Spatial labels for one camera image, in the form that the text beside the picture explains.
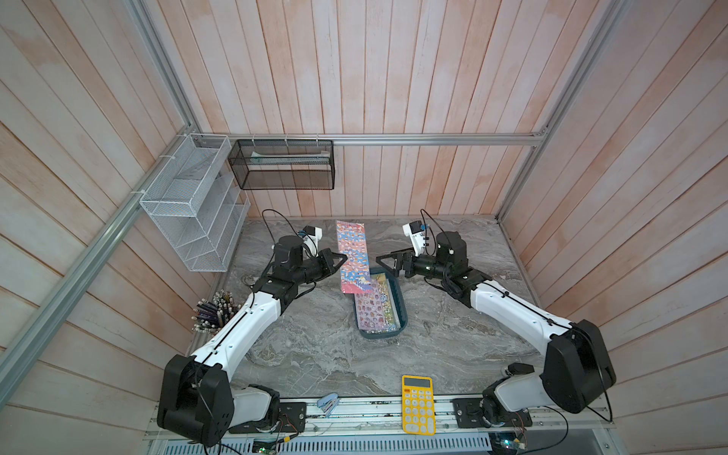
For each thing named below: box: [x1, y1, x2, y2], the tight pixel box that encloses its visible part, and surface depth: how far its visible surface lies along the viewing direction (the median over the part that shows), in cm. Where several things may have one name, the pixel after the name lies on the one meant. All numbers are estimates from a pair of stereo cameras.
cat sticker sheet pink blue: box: [335, 219, 373, 294], surface depth 82 cm
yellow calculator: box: [400, 375, 437, 437], surface depth 76 cm
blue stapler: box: [316, 392, 340, 419], surface depth 76 cm
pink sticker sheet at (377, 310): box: [354, 273, 401, 334], surface depth 91 cm
